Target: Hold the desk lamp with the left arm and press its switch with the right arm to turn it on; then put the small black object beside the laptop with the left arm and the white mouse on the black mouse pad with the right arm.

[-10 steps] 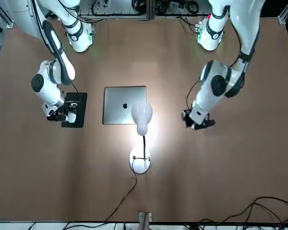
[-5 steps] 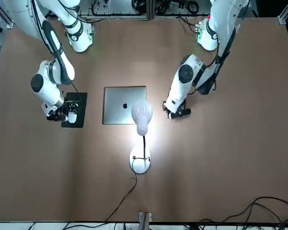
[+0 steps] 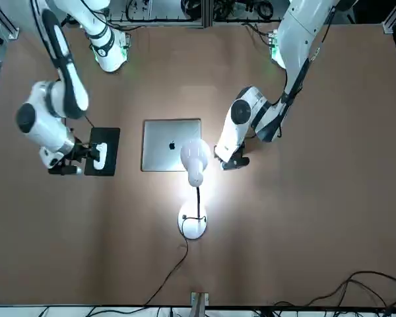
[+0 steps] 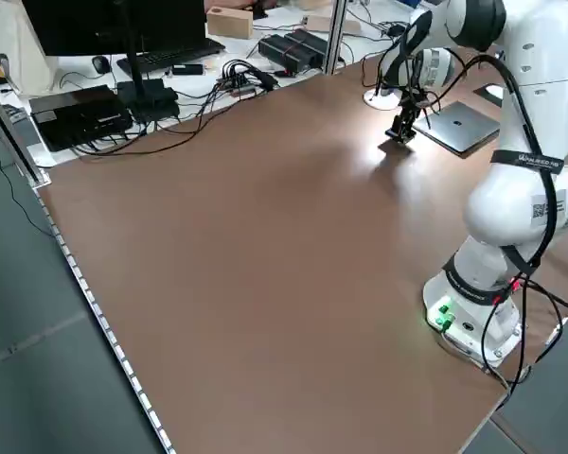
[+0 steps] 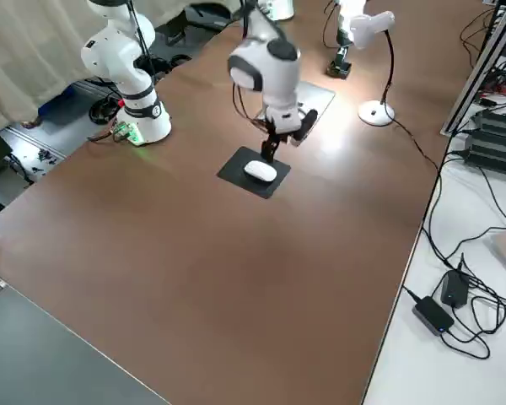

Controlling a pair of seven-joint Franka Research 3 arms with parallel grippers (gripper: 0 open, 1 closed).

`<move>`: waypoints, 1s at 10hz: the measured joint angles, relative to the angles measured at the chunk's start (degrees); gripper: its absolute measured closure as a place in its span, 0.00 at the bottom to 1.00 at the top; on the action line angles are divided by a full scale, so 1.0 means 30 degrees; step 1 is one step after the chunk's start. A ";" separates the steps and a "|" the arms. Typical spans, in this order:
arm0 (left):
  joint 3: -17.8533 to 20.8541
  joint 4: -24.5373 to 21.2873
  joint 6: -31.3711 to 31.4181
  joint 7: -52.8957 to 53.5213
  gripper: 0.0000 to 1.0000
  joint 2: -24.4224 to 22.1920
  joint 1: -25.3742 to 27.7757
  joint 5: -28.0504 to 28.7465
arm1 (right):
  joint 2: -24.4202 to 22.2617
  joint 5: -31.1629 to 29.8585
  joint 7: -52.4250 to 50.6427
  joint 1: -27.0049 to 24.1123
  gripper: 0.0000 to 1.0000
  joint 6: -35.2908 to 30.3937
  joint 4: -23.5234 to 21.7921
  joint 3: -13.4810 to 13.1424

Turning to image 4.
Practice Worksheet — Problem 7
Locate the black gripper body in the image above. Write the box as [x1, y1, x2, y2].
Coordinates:
[397, 87, 433, 119]

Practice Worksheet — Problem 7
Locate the small black object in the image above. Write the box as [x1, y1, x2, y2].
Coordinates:
[384, 126, 417, 145]

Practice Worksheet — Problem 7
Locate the white desk lamp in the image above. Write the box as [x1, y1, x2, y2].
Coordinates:
[362, 61, 402, 112]

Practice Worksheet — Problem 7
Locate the silver laptop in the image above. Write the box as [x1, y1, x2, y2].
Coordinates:
[414, 100, 503, 155]

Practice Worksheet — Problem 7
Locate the black mouse pad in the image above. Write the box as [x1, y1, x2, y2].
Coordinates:
[472, 83, 507, 109]

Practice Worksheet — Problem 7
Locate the white side desk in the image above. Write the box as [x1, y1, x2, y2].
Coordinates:
[0, 0, 432, 169]

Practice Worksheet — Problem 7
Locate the black power brick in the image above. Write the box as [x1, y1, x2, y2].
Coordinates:
[257, 34, 313, 77]
[283, 28, 330, 67]

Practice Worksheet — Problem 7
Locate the light wooden board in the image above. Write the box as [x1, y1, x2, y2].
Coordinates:
[302, 12, 362, 35]

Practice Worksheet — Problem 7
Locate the light wooden box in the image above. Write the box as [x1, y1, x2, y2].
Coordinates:
[205, 7, 255, 40]

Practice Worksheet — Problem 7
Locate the black keyboard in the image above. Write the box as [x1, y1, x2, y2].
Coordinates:
[116, 37, 227, 73]

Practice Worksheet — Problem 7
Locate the black monitor stand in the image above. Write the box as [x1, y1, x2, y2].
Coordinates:
[113, 0, 181, 123]

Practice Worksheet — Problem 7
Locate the black computer monitor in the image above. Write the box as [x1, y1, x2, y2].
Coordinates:
[21, 0, 207, 57]

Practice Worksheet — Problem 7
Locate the black electronics box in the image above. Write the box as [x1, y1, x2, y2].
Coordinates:
[29, 84, 133, 152]

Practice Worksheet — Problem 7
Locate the metal table edge strip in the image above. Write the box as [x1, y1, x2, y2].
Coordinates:
[35, 186, 176, 454]

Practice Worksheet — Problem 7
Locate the aluminium post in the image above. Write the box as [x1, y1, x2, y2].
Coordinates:
[324, 0, 349, 76]

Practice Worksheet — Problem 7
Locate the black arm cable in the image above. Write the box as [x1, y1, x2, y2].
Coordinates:
[423, 54, 559, 275]

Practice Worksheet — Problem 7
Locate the black cable hub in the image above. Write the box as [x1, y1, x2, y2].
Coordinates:
[215, 59, 280, 98]

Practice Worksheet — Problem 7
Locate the black base power cable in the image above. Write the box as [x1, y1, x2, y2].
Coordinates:
[482, 278, 568, 393]

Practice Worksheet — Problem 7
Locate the long black cable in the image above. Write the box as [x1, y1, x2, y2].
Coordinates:
[75, 92, 274, 158]

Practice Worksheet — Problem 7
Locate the thin black floor cable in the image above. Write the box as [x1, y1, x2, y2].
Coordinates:
[0, 139, 53, 237]

